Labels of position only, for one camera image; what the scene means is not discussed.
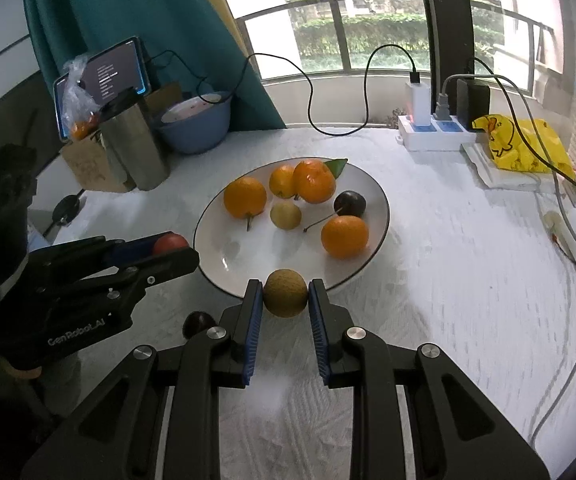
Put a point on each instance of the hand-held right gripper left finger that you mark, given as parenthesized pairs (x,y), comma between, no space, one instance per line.
(253,332)

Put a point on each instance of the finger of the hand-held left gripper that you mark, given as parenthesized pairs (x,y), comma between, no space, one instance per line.
(172,262)
(132,249)

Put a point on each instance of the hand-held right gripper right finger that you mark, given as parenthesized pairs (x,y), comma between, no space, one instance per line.
(319,332)

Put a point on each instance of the red cherry tomato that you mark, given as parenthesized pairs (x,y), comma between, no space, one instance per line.
(170,242)

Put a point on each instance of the green-brown longan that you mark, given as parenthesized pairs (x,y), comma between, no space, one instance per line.
(285,214)
(285,292)

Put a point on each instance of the dark plum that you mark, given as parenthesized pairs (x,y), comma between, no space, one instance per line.
(350,203)
(198,324)

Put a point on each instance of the white plate dark rim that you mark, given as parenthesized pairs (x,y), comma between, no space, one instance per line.
(248,260)

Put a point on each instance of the mandarin with green leaf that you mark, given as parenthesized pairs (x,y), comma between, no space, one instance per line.
(315,180)

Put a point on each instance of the cardboard box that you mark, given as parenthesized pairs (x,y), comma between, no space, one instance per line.
(87,165)

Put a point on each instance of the steel tumbler black lid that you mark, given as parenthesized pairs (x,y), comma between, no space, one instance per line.
(135,145)

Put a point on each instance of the small bagged orange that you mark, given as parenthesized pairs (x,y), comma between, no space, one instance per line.
(80,131)

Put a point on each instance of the blue plastic bowl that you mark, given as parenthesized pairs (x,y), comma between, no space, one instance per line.
(197,132)

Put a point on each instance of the white dish pink rim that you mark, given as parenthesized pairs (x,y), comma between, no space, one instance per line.
(192,108)

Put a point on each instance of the clear plastic bag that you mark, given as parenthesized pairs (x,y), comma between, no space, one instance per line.
(78,105)

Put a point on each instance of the tablet with blue case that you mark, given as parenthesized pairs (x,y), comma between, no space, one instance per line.
(117,70)

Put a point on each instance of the teal curtain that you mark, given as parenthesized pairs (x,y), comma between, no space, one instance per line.
(142,20)

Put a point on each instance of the white blue power strip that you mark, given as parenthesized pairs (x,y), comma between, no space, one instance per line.
(443,135)

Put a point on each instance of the white folded paper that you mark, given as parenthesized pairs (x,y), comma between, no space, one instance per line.
(498,177)

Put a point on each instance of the white charger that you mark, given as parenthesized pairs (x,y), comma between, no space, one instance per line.
(418,105)

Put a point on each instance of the long white device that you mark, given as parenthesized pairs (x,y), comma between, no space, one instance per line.
(570,235)

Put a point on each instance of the yellow printed bag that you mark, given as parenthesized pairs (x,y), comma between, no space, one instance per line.
(523,150)

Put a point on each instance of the black power adapter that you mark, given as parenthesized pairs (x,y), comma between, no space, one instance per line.
(473,102)

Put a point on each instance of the balcony railing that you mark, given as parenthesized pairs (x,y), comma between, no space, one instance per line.
(348,12)

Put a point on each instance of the dark door frame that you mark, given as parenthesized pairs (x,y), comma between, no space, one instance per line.
(443,20)

